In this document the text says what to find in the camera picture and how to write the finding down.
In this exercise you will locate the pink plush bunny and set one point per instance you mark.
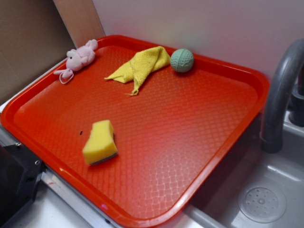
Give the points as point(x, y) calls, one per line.
point(76, 60)

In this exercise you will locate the red plastic tray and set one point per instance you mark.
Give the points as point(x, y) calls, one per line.
point(170, 137)

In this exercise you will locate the yellow cloth rag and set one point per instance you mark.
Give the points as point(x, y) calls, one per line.
point(140, 66)

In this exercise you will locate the yellow sponge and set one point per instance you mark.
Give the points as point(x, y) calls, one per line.
point(100, 145)

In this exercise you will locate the green textured ball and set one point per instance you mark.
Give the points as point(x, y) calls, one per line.
point(182, 60)

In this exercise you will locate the grey faucet spout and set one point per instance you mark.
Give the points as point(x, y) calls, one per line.
point(277, 103)

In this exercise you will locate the grey toy sink basin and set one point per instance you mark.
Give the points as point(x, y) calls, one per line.
point(215, 203)

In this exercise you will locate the sink drain strainer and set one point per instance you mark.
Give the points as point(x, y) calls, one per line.
point(262, 202)

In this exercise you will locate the black metal bracket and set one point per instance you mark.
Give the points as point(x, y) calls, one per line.
point(20, 174)

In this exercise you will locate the black faucet handle base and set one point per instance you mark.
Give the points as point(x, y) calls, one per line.
point(296, 103)

